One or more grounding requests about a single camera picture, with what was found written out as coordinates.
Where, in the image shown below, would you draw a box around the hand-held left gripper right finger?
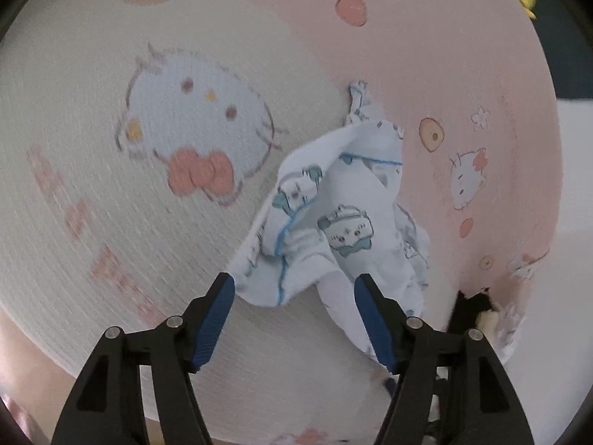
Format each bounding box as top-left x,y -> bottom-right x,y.
354,273 -> 540,445

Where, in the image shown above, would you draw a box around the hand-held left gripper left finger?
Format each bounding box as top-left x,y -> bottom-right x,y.
51,273 -> 235,445

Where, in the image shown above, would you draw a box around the light blue printed pants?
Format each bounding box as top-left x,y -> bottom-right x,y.
230,81 -> 431,374

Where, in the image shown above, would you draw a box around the black garment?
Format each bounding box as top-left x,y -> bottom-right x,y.
449,287 -> 494,334

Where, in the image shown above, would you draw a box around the pink cat print blanket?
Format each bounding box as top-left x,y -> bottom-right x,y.
0,0 -> 563,445

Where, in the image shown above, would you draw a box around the cream folded cloth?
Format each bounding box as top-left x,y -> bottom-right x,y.
477,308 -> 502,334

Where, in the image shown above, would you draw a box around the white crumpled cloth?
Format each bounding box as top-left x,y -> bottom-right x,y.
493,303 -> 524,365

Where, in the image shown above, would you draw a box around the dark green curtain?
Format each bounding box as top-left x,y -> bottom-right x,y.
523,0 -> 593,103

